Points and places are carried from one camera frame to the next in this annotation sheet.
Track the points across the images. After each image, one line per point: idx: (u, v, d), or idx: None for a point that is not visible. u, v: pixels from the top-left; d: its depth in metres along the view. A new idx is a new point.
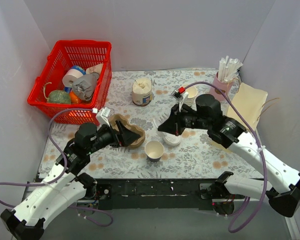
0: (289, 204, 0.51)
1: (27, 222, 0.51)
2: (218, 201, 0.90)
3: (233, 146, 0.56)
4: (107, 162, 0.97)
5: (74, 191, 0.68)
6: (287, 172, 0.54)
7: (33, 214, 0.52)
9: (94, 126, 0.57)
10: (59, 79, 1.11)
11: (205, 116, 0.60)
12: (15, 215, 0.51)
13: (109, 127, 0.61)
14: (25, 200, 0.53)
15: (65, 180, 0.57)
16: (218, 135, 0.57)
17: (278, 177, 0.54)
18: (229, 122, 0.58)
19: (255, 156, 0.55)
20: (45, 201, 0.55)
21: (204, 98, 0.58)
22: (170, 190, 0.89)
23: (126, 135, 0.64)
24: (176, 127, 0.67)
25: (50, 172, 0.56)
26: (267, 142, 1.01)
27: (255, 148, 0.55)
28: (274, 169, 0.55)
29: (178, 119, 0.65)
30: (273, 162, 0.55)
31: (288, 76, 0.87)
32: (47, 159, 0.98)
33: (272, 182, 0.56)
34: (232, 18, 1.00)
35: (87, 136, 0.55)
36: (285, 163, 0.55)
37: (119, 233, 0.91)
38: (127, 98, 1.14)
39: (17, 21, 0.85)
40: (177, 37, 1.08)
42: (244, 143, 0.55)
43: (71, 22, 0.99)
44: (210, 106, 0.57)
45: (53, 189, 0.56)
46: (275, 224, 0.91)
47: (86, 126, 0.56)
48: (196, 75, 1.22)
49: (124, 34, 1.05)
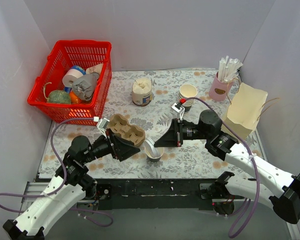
0: (287, 207, 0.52)
1: (28, 233, 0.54)
2: (218, 201, 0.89)
3: (227, 156, 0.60)
4: (107, 162, 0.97)
5: (73, 195, 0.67)
6: (279, 175, 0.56)
7: (34, 224, 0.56)
9: (85, 140, 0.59)
10: (59, 79, 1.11)
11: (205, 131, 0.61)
12: (16, 225, 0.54)
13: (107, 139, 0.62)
14: (26, 212, 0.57)
15: (64, 191, 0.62)
16: (215, 148, 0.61)
17: (271, 181, 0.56)
18: (225, 137, 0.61)
19: (247, 163, 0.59)
20: (44, 213, 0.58)
21: (208, 115, 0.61)
22: (170, 190, 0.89)
23: (122, 149, 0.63)
24: (178, 137, 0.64)
25: (49, 184, 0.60)
26: (268, 142, 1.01)
27: (246, 156, 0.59)
28: (267, 174, 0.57)
29: (181, 129, 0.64)
30: (265, 167, 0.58)
31: (288, 76, 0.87)
32: (47, 159, 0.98)
33: (269, 187, 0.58)
34: (232, 17, 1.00)
35: (80, 151, 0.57)
36: (278, 168, 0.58)
37: (119, 233, 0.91)
38: (127, 98, 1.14)
39: (17, 21, 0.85)
40: (177, 37, 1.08)
42: (236, 152, 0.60)
43: (71, 22, 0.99)
44: (213, 124, 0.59)
45: (53, 200, 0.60)
46: (274, 224, 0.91)
47: (78, 141, 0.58)
48: (196, 75, 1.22)
49: (124, 34, 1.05)
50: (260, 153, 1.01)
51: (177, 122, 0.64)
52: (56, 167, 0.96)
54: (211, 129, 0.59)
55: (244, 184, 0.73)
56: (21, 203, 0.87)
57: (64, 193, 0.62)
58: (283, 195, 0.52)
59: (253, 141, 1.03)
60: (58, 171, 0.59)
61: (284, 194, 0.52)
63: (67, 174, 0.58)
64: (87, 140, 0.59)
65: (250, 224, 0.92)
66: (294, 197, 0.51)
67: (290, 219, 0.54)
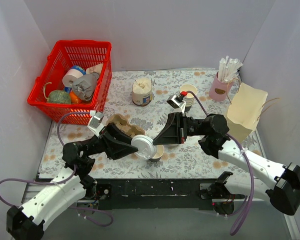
0: (281, 198, 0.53)
1: (33, 219, 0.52)
2: (218, 201, 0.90)
3: (220, 154, 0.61)
4: (107, 162, 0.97)
5: (74, 192, 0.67)
6: (271, 167, 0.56)
7: (40, 211, 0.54)
9: (74, 147, 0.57)
10: (59, 79, 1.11)
11: (205, 132, 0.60)
12: (22, 211, 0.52)
13: (102, 137, 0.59)
14: (33, 199, 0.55)
15: (71, 183, 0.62)
16: (208, 149, 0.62)
17: (263, 173, 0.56)
18: (218, 137, 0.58)
19: (239, 158, 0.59)
20: (50, 202, 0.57)
21: (217, 120, 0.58)
22: (170, 190, 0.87)
23: (115, 147, 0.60)
24: (182, 132, 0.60)
25: (58, 174, 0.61)
26: (268, 142, 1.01)
27: (238, 151, 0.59)
28: (259, 166, 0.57)
29: (185, 125, 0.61)
30: (256, 160, 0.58)
31: (288, 76, 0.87)
32: (47, 159, 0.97)
33: (262, 179, 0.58)
34: (232, 18, 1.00)
35: (72, 161, 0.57)
36: (269, 160, 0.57)
37: (119, 233, 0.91)
38: (127, 98, 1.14)
39: (17, 21, 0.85)
40: (177, 37, 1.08)
42: (228, 149, 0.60)
43: (71, 22, 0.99)
44: (221, 132, 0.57)
45: (61, 190, 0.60)
46: (274, 223, 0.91)
47: (67, 150, 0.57)
48: (196, 75, 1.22)
49: (124, 34, 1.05)
50: (260, 153, 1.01)
51: (181, 116, 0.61)
52: (57, 167, 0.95)
54: (215, 136, 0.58)
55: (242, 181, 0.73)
56: (21, 203, 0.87)
57: (71, 184, 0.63)
58: (275, 186, 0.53)
59: (253, 141, 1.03)
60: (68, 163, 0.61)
61: (276, 185, 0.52)
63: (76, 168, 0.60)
64: (76, 148, 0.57)
65: (250, 224, 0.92)
66: (286, 187, 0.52)
67: (287, 211, 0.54)
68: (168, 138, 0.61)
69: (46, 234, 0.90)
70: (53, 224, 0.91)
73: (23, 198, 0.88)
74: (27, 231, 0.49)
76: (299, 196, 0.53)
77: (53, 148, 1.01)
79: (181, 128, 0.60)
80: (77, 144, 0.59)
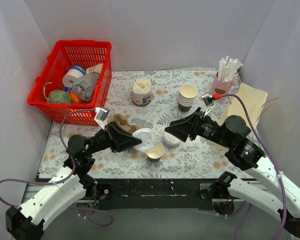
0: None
1: (32, 219, 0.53)
2: (218, 201, 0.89)
3: (251, 170, 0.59)
4: (107, 162, 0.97)
5: (74, 191, 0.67)
6: None
7: (39, 211, 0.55)
9: (81, 140, 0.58)
10: (59, 79, 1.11)
11: (228, 139, 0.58)
12: (21, 211, 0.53)
13: (106, 130, 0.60)
14: (31, 199, 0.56)
15: (71, 182, 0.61)
16: (238, 159, 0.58)
17: (296, 204, 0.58)
18: (248, 145, 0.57)
19: (274, 182, 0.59)
20: (49, 201, 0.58)
21: (234, 122, 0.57)
22: (170, 190, 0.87)
23: (120, 139, 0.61)
24: (194, 130, 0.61)
25: (57, 173, 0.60)
26: (268, 142, 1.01)
27: (274, 175, 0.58)
28: (293, 196, 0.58)
29: (199, 126, 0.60)
30: (291, 189, 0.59)
31: (288, 76, 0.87)
32: (47, 159, 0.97)
33: (288, 205, 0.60)
34: (232, 18, 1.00)
35: (77, 153, 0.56)
36: None
37: (119, 233, 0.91)
38: (127, 98, 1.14)
39: (17, 21, 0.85)
40: (177, 37, 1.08)
42: (264, 169, 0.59)
43: (71, 22, 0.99)
44: (241, 133, 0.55)
45: (60, 189, 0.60)
46: (274, 224, 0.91)
47: (72, 142, 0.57)
48: (196, 75, 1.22)
49: (124, 35, 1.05)
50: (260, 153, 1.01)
51: (199, 118, 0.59)
52: (57, 167, 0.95)
54: (236, 139, 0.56)
55: (248, 189, 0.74)
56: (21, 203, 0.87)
57: (70, 183, 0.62)
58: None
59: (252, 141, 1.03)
60: (66, 162, 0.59)
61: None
63: (75, 165, 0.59)
64: (82, 140, 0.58)
65: (250, 224, 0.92)
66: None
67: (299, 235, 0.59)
68: (180, 133, 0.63)
69: (46, 234, 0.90)
70: (53, 224, 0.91)
73: (23, 198, 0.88)
74: (26, 232, 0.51)
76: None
77: (53, 148, 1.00)
79: (194, 127, 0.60)
80: (83, 137, 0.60)
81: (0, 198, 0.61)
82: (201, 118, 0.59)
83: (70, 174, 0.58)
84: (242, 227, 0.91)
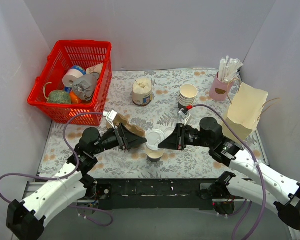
0: (291, 213, 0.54)
1: (35, 213, 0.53)
2: (218, 201, 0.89)
3: (231, 163, 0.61)
4: (107, 162, 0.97)
5: (75, 190, 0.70)
6: (284, 183, 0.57)
7: (42, 206, 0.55)
9: (95, 132, 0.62)
10: (59, 79, 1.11)
11: (207, 138, 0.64)
12: (24, 205, 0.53)
13: (115, 130, 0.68)
14: (35, 193, 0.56)
15: (74, 179, 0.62)
16: (219, 155, 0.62)
17: (276, 188, 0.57)
18: (228, 143, 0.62)
19: (252, 171, 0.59)
20: (52, 197, 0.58)
21: (207, 122, 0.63)
22: (170, 190, 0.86)
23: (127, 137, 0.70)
24: (179, 141, 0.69)
25: (61, 169, 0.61)
26: (267, 142, 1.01)
27: (251, 164, 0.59)
28: (272, 181, 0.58)
29: (183, 134, 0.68)
30: (269, 174, 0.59)
31: (288, 76, 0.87)
32: (47, 159, 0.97)
33: (273, 193, 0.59)
34: (232, 18, 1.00)
35: (91, 142, 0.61)
36: (282, 175, 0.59)
37: (118, 233, 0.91)
38: (127, 98, 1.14)
39: (17, 22, 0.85)
40: (177, 37, 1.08)
42: (241, 159, 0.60)
43: (71, 22, 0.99)
44: (213, 130, 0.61)
45: (63, 185, 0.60)
46: (274, 224, 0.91)
47: (88, 133, 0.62)
48: (196, 75, 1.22)
49: (124, 35, 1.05)
50: (260, 153, 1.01)
51: (180, 127, 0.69)
52: (57, 167, 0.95)
54: (211, 136, 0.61)
55: (245, 186, 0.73)
56: None
57: (74, 180, 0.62)
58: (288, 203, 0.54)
59: (253, 141, 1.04)
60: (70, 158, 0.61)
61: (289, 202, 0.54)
63: (79, 162, 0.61)
64: (98, 131, 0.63)
65: (250, 225, 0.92)
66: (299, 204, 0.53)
67: (293, 224, 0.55)
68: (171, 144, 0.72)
69: (46, 234, 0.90)
70: (53, 224, 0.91)
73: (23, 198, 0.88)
74: (29, 226, 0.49)
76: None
77: (53, 148, 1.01)
79: (179, 137, 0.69)
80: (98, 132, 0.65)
81: (3, 198, 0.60)
82: (182, 127, 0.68)
83: (74, 171, 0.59)
84: (242, 226, 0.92)
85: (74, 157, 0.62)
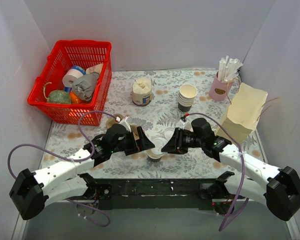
0: (274, 197, 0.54)
1: (43, 187, 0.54)
2: (218, 201, 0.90)
3: (221, 156, 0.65)
4: (107, 161, 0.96)
5: (77, 185, 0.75)
6: (266, 169, 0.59)
7: (51, 182, 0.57)
9: (123, 128, 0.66)
10: (59, 79, 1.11)
11: (199, 136, 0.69)
12: (34, 177, 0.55)
13: (132, 134, 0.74)
14: (47, 168, 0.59)
15: (87, 165, 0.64)
16: (210, 151, 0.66)
17: (257, 174, 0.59)
18: (220, 140, 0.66)
19: (237, 160, 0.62)
20: (62, 177, 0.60)
21: (198, 119, 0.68)
22: (170, 190, 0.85)
23: (145, 140, 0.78)
24: (178, 142, 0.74)
25: (76, 153, 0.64)
26: (267, 142, 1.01)
27: (237, 154, 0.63)
28: (254, 167, 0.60)
29: (181, 137, 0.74)
30: (252, 162, 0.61)
31: (288, 76, 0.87)
32: (46, 159, 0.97)
33: (257, 181, 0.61)
34: (232, 18, 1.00)
35: (117, 134, 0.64)
36: (265, 162, 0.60)
37: (119, 233, 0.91)
38: (127, 98, 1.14)
39: (17, 21, 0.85)
40: (177, 37, 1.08)
42: (228, 151, 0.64)
43: (71, 22, 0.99)
44: (202, 127, 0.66)
45: (75, 168, 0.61)
46: (274, 224, 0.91)
47: (116, 127, 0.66)
48: (196, 75, 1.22)
49: (125, 35, 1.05)
50: (260, 153, 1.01)
51: (179, 130, 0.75)
52: None
54: (202, 133, 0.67)
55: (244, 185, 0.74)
56: None
57: (86, 166, 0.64)
58: (268, 185, 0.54)
59: (253, 141, 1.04)
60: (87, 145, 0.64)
61: (268, 184, 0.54)
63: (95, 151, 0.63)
64: (125, 127, 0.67)
65: (250, 225, 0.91)
66: (279, 187, 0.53)
67: (280, 210, 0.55)
68: (171, 146, 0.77)
69: (46, 235, 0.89)
70: (53, 224, 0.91)
73: None
74: (33, 197, 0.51)
76: (297, 204, 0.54)
77: (53, 148, 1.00)
79: (178, 140, 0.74)
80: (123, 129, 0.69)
81: (12, 175, 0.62)
82: (181, 130, 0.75)
83: (88, 157, 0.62)
84: (242, 227, 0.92)
85: (91, 146, 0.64)
